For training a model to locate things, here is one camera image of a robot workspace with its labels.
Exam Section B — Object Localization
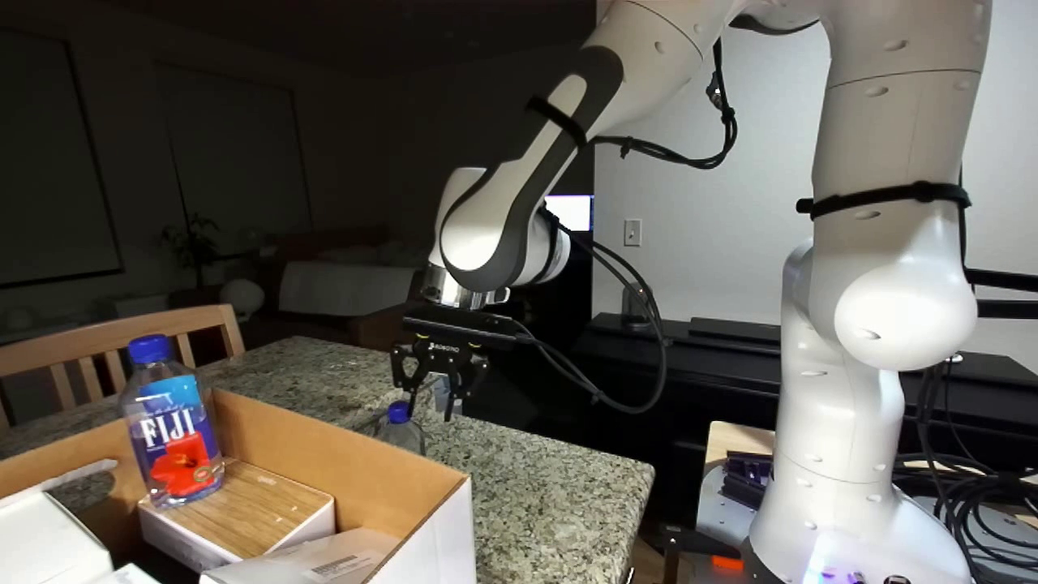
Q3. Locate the clear blue-capped water bottle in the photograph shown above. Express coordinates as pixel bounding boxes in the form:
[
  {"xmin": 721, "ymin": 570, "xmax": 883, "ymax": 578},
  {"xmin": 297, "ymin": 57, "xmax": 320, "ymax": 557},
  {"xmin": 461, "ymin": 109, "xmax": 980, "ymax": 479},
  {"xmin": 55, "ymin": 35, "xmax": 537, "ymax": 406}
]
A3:
[
  {"xmin": 374, "ymin": 397, "xmax": 427, "ymax": 457},
  {"xmin": 120, "ymin": 336, "xmax": 228, "ymax": 511}
]

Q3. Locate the light wooden cart top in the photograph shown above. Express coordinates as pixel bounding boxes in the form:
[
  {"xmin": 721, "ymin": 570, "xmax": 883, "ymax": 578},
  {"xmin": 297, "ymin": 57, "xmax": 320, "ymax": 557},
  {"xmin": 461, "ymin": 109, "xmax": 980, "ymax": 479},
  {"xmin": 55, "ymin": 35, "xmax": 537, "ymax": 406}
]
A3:
[{"xmin": 691, "ymin": 420, "xmax": 783, "ymax": 554}]

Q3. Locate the black strap around arm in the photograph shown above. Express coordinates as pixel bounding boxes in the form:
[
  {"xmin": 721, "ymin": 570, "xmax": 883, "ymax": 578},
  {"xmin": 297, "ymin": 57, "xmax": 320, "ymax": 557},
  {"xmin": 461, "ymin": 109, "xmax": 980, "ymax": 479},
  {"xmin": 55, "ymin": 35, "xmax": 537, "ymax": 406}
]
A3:
[{"xmin": 796, "ymin": 180, "xmax": 972, "ymax": 225}]

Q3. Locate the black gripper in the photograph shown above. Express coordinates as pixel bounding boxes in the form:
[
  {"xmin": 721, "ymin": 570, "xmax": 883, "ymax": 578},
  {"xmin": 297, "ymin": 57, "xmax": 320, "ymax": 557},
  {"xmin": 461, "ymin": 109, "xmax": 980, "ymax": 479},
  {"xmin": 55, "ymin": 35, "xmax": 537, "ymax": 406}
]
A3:
[{"xmin": 388, "ymin": 336, "xmax": 491, "ymax": 425}]

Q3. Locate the dark potted plant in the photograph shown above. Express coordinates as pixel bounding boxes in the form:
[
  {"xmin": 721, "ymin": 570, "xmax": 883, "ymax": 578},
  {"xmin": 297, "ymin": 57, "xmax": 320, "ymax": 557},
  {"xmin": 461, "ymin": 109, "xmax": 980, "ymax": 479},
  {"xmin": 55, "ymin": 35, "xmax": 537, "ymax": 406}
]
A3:
[{"xmin": 158, "ymin": 212, "xmax": 228, "ymax": 293}]

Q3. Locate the white-sided cardboard box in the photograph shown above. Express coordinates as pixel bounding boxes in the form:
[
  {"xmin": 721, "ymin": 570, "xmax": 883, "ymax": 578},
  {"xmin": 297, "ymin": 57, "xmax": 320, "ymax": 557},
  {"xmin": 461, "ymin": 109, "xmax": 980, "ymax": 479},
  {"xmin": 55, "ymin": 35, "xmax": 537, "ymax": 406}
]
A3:
[{"xmin": 0, "ymin": 386, "xmax": 481, "ymax": 584}]

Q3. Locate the wood-pattern flat box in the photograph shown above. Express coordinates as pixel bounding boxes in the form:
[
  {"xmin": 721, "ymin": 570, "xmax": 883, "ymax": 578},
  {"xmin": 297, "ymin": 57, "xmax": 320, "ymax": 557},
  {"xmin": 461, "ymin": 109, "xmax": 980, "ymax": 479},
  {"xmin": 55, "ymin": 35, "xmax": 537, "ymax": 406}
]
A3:
[{"xmin": 137, "ymin": 460, "xmax": 338, "ymax": 578}]

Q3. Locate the large plain white box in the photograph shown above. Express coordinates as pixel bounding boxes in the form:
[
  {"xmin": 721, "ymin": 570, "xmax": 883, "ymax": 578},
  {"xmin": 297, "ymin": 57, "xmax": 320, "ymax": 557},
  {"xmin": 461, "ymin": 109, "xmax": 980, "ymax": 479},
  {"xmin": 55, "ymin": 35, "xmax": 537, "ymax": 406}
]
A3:
[{"xmin": 0, "ymin": 484, "xmax": 120, "ymax": 584}]

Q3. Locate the bright glowing screen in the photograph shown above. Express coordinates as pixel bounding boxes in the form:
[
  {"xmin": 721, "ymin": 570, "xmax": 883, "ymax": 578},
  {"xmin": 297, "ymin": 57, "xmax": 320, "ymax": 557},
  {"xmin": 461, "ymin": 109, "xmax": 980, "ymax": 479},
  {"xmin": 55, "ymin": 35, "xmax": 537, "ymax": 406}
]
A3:
[{"xmin": 541, "ymin": 191, "xmax": 596, "ymax": 235}]

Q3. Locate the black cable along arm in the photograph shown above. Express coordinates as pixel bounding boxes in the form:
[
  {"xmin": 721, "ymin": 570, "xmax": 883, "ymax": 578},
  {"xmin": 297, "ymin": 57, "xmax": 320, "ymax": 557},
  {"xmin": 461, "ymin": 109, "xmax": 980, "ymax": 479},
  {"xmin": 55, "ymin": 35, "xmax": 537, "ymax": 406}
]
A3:
[{"xmin": 525, "ymin": 35, "xmax": 742, "ymax": 173}]

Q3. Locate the small purple device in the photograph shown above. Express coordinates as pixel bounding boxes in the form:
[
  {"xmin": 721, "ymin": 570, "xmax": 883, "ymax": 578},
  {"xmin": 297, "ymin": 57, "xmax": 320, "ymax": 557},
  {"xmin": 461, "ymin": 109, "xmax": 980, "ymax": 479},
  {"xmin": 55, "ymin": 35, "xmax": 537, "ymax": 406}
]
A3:
[{"xmin": 721, "ymin": 452, "xmax": 777, "ymax": 511}]

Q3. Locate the long black bench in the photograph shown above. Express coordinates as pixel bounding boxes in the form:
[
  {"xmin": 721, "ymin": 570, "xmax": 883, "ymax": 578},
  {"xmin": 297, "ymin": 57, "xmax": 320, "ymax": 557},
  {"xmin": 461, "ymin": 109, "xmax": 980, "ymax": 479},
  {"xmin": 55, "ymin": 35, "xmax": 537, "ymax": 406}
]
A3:
[{"xmin": 572, "ymin": 312, "xmax": 1038, "ymax": 479}]

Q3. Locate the black looping gripper cable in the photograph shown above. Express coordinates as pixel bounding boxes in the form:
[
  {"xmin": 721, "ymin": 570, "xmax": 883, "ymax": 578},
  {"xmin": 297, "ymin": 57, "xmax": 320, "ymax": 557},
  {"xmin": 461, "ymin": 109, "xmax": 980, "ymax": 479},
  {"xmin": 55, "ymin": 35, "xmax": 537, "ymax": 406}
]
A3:
[{"xmin": 484, "ymin": 227, "xmax": 674, "ymax": 420}]

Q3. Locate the wooden slatted chair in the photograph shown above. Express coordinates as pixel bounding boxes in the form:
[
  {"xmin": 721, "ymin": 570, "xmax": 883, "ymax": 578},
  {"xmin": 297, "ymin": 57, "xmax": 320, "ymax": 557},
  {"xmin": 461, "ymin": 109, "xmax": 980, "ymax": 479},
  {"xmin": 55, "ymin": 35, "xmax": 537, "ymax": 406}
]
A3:
[{"xmin": 0, "ymin": 302, "xmax": 251, "ymax": 436}]

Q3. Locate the black cable bundle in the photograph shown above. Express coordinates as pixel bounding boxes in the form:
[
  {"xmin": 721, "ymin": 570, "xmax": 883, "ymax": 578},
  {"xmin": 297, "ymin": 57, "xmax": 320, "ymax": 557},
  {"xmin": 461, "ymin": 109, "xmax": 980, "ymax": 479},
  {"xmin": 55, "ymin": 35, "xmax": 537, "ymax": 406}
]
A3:
[{"xmin": 915, "ymin": 355, "xmax": 1038, "ymax": 570}]

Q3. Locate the white box with printed pictures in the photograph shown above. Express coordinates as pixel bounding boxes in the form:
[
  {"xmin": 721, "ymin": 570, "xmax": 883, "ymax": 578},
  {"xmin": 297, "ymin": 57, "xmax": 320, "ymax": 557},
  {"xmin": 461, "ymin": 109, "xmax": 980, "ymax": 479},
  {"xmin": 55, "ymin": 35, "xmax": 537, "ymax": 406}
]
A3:
[{"xmin": 199, "ymin": 526, "xmax": 405, "ymax": 584}]

